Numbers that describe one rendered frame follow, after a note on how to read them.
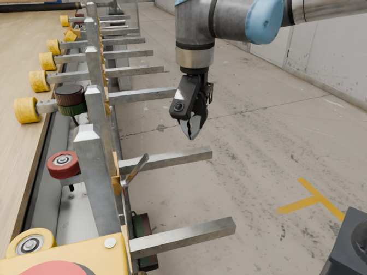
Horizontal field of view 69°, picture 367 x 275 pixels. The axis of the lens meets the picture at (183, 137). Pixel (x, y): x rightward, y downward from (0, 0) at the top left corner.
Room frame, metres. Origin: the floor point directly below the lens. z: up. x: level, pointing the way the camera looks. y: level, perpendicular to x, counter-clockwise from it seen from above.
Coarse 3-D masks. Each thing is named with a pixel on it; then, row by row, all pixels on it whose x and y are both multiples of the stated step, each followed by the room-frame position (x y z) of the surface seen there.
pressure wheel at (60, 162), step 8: (64, 152) 0.58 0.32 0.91; (72, 152) 0.58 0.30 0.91; (48, 160) 0.54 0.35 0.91; (56, 160) 0.55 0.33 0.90; (64, 160) 0.55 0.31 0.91; (72, 160) 0.54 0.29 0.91; (48, 168) 0.52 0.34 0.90; (56, 168) 0.51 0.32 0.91; (64, 168) 0.52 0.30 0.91; (72, 168) 0.53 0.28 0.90; (56, 176) 0.51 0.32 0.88; (64, 176) 0.51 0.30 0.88; (72, 184) 0.55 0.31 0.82
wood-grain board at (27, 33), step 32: (0, 32) 2.00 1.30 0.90; (32, 32) 2.00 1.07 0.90; (64, 32) 2.00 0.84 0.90; (0, 64) 1.31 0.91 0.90; (32, 64) 1.31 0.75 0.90; (0, 96) 0.95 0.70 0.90; (32, 96) 0.95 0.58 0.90; (0, 128) 0.71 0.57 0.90; (32, 128) 0.71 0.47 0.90; (0, 160) 0.55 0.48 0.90; (32, 160) 0.55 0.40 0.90; (0, 192) 0.44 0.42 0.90; (0, 224) 0.35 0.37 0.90; (0, 256) 0.28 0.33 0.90
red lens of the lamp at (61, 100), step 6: (54, 90) 0.53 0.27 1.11; (60, 96) 0.50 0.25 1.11; (66, 96) 0.50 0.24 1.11; (72, 96) 0.50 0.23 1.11; (78, 96) 0.51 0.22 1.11; (84, 96) 0.53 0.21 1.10; (60, 102) 0.50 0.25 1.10; (66, 102) 0.50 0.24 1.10; (72, 102) 0.50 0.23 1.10; (78, 102) 0.51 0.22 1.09
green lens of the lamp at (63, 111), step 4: (80, 104) 0.51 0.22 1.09; (84, 104) 0.52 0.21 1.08; (60, 108) 0.50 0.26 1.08; (64, 108) 0.50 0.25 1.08; (68, 108) 0.50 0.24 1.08; (72, 108) 0.50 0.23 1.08; (76, 108) 0.50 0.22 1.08; (80, 108) 0.51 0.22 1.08; (84, 108) 0.52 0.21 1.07; (60, 112) 0.51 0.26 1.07; (64, 112) 0.50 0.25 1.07; (68, 112) 0.50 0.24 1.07; (72, 112) 0.50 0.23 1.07; (76, 112) 0.50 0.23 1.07; (80, 112) 0.51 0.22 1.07
